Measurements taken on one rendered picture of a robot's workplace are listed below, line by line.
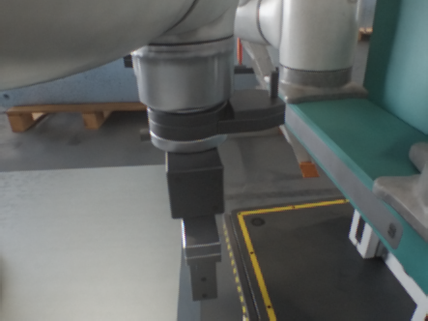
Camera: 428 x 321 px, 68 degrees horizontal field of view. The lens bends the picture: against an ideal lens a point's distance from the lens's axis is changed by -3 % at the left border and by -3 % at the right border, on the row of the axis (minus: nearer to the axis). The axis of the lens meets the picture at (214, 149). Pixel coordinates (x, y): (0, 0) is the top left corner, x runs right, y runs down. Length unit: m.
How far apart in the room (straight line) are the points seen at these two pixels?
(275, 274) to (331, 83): 0.45
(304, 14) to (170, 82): 0.44
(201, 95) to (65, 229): 0.31
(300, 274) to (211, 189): 0.59
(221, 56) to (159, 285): 0.25
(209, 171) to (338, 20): 0.47
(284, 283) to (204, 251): 0.56
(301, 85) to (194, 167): 0.45
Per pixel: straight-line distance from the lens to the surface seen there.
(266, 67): 1.54
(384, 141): 0.55
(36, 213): 0.55
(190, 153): 0.29
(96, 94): 2.54
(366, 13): 6.25
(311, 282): 0.83
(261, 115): 0.30
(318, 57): 0.67
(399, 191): 0.40
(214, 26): 0.26
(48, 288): 0.43
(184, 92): 0.26
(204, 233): 0.28
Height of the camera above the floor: 0.95
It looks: 28 degrees down
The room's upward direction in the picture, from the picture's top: 2 degrees counter-clockwise
